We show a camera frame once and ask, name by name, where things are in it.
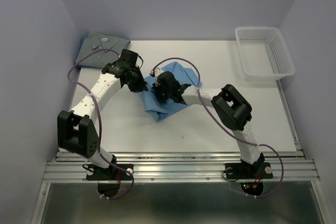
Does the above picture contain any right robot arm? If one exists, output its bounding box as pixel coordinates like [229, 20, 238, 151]
[152, 68, 265, 181]

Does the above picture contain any light blue long sleeve shirt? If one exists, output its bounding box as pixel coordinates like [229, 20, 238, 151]
[141, 61, 202, 122]

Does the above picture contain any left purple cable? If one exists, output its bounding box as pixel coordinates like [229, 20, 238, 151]
[67, 48, 135, 200]

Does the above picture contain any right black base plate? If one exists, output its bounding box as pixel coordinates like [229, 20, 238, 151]
[224, 162, 274, 180]

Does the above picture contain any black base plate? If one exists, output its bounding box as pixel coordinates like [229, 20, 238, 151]
[224, 162, 274, 180]
[82, 164, 133, 182]

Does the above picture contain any folded blue shirt underneath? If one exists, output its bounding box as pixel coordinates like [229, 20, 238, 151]
[74, 38, 88, 68]

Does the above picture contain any folded grey shirt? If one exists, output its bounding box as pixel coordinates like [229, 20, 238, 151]
[80, 32, 131, 69]

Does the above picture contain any white plastic basket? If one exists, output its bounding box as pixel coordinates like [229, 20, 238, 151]
[235, 27, 295, 81]

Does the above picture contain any aluminium rail frame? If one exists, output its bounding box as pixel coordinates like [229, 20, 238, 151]
[30, 79, 326, 224]

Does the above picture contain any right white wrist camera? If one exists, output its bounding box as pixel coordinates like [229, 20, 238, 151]
[150, 67, 164, 86]

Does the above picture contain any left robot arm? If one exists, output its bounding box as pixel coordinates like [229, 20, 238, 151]
[57, 49, 147, 179]

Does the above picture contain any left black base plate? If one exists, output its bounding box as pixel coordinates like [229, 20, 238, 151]
[82, 164, 133, 182]

